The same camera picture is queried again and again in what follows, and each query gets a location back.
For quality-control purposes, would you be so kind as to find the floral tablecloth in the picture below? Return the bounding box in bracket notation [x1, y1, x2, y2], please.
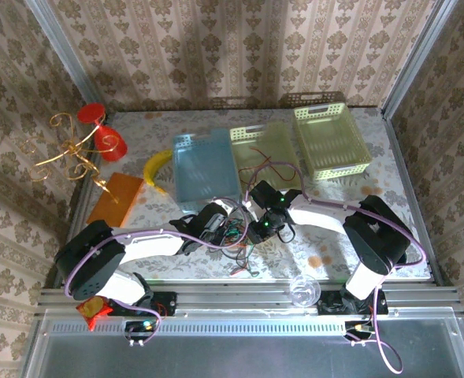
[63, 107, 432, 283]

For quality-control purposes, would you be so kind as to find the blue plastic basket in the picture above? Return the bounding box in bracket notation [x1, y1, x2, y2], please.
[171, 128, 243, 214]

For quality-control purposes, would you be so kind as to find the clear plastic cup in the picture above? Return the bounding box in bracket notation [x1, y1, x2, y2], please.
[290, 274, 323, 309]

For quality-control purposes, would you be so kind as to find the yellow-green plastic basket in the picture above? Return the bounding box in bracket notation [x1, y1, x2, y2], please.
[229, 121, 302, 195]
[292, 101, 373, 183]

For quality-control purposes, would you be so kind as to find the yellow banana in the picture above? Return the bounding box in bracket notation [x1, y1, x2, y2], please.
[143, 149, 175, 195]

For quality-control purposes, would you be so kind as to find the orange rectangular board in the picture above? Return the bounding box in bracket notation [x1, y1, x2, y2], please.
[86, 172, 146, 229]

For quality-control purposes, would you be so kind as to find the grey metal tray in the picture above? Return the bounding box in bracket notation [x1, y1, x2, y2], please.
[21, 309, 464, 378]

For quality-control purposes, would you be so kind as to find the red plastic wine glass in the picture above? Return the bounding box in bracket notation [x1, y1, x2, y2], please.
[76, 102, 129, 163]

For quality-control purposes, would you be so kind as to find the red snack packet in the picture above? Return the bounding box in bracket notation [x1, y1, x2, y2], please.
[75, 295, 114, 332]

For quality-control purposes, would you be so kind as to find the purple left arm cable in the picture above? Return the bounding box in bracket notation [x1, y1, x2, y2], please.
[63, 196, 253, 343]

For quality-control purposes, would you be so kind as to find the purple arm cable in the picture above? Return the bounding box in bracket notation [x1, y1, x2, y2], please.
[63, 196, 253, 343]
[236, 160, 429, 376]

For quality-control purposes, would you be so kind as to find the aluminium frame rail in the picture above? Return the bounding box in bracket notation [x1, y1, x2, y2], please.
[37, 280, 462, 317]

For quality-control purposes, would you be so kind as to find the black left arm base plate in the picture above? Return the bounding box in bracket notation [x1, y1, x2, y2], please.
[108, 290, 178, 317]

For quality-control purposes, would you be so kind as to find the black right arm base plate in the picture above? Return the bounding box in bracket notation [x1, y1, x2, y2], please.
[316, 288, 391, 317]

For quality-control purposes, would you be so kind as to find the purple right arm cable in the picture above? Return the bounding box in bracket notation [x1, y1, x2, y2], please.
[236, 160, 429, 376]

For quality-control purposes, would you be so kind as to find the gold wire ornament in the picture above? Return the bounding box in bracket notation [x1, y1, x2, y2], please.
[20, 112, 121, 204]

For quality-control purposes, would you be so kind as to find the aluminium frame post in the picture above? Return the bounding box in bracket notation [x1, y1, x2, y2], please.
[24, 0, 103, 104]
[380, 0, 459, 116]

